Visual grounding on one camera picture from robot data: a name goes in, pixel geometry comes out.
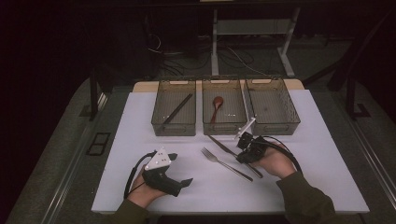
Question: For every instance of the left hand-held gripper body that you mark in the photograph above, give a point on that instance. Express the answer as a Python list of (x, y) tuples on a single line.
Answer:
[(162, 182)]

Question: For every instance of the light wooden board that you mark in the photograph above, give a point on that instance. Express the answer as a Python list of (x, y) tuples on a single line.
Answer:
[(144, 86)]

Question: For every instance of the person's right hand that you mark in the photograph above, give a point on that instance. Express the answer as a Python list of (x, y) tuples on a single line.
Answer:
[(275, 163)]

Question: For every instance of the black metal stand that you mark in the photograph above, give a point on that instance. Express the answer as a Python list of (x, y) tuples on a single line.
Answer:
[(351, 93)]

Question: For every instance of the white metal stand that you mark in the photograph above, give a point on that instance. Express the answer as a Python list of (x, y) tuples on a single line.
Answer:
[(252, 27)]

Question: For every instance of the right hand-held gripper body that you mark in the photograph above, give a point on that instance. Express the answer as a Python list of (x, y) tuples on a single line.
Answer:
[(257, 147)]

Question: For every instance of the grey translucent plastic basket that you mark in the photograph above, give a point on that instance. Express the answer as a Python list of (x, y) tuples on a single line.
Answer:
[(274, 128), (224, 128), (174, 129)]

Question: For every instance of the metal floor rail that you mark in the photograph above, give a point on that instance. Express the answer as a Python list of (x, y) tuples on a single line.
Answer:
[(67, 180), (373, 158)]

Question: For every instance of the person's left hand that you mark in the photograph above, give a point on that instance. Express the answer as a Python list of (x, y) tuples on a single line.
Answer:
[(141, 194)]

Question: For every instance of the steel fork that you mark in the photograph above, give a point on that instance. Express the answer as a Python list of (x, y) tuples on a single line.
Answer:
[(224, 164)]

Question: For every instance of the steel knife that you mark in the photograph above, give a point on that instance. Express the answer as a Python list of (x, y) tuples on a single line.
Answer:
[(222, 146)]

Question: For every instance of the brown wooden spoon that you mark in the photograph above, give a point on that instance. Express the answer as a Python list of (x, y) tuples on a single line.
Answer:
[(218, 101)]

